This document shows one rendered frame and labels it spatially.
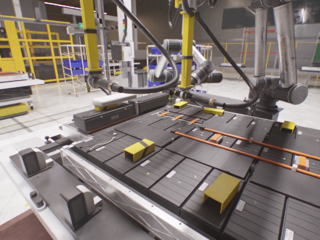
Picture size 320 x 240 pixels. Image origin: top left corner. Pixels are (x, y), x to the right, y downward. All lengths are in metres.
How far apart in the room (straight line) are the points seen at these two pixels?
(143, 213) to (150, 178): 0.14
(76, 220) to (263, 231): 0.64
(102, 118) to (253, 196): 0.99
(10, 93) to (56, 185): 4.56
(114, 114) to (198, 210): 0.92
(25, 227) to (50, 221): 1.30
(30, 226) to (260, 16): 2.85
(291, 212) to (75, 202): 0.75
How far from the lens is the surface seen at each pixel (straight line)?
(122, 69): 4.08
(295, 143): 1.29
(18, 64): 10.65
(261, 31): 2.06
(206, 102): 1.18
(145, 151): 0.92
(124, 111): 1.41
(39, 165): 1.21
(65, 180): 1.09
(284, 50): 1.95
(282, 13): 1.90
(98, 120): 1.29
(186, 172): 0.82
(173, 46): 2.22
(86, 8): 1.11
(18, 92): 5.54
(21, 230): 2.25
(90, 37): 1.09
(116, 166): 0.87
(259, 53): 2.07
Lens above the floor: 1.49
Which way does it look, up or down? 21 degrees down
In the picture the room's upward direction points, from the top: straight up
